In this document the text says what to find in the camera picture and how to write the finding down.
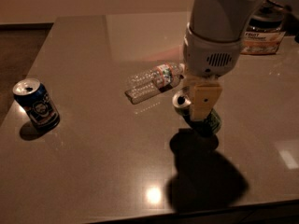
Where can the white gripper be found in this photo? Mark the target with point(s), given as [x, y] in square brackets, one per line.
[209, 57]

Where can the green soda can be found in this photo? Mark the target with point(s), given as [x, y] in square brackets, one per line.
[199, 116]

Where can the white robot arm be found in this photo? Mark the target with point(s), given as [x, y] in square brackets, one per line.
[225, 20]

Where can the blue soda can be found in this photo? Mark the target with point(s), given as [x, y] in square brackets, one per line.
[35, 100]

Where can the clear plastic water bottle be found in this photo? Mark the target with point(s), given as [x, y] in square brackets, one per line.
[149, 83]

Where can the black-lidded snack jar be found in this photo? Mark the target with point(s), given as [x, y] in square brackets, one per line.
[264, 32]

